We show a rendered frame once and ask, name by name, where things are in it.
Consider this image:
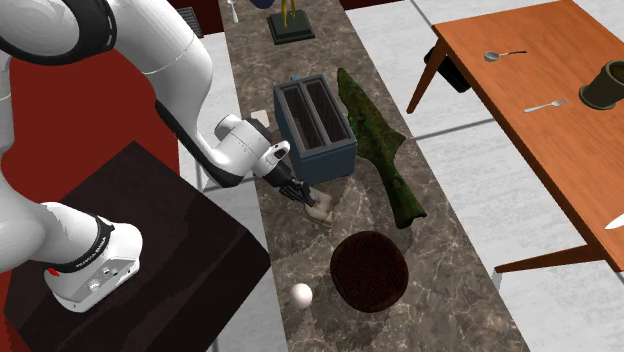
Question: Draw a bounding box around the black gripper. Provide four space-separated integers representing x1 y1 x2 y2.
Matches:
264 161 320 206

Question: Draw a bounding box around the pale bread slice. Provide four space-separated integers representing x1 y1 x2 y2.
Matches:
303 190 336 229

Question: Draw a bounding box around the blue toaster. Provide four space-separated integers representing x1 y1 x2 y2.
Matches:
272 73 359 186

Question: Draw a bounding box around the green corroded spearhead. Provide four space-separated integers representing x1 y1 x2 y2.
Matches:
336 67 429 230

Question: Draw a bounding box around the dark brown round disc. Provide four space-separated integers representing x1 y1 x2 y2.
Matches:
329 230 410 314

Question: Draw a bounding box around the white ball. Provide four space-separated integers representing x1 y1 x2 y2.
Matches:
288 282 315 311

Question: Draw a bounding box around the dark robot stand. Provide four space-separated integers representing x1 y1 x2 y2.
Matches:
2 140 272 352

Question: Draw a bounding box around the gold figure on dark base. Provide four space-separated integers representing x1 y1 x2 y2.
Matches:
265 0 317 47

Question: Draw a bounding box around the black bin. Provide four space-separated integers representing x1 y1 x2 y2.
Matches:
422 45 472 94

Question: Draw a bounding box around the black grille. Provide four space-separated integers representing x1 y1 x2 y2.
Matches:
177 6 205 40

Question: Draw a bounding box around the silver ladle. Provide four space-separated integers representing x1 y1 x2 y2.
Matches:
483 49 529 64

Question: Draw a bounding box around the silver fork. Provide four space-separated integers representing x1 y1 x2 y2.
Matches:
522 98 570 115

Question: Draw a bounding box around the brown wooden table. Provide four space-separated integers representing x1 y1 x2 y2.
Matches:
405 0 624 275

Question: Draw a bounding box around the dark green pot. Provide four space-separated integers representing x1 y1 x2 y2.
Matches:
578 60 624 111

